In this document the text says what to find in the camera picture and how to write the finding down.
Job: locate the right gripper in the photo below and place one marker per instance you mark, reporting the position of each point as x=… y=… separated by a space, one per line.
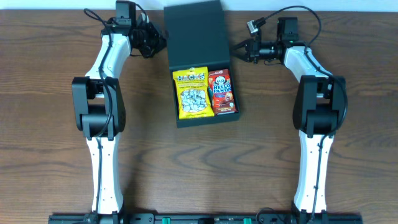
x=254 y=50

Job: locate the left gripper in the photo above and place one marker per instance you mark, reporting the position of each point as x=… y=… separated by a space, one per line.
x=154 y=38

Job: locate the dark green gift box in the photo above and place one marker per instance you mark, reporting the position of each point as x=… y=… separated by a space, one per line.
x=198 y=38

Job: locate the red Hello Panda box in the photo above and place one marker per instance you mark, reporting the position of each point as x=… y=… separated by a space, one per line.
x=220 y=91

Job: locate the yellow Hacks candy bag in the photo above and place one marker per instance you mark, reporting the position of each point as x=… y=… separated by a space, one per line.
x=192 y=93

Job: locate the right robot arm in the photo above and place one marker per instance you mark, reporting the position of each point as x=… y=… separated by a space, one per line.
x=319 y=110

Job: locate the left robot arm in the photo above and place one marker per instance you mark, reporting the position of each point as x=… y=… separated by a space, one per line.
x=99 y=108

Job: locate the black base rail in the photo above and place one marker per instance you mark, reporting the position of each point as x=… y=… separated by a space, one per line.
x=149 y=218

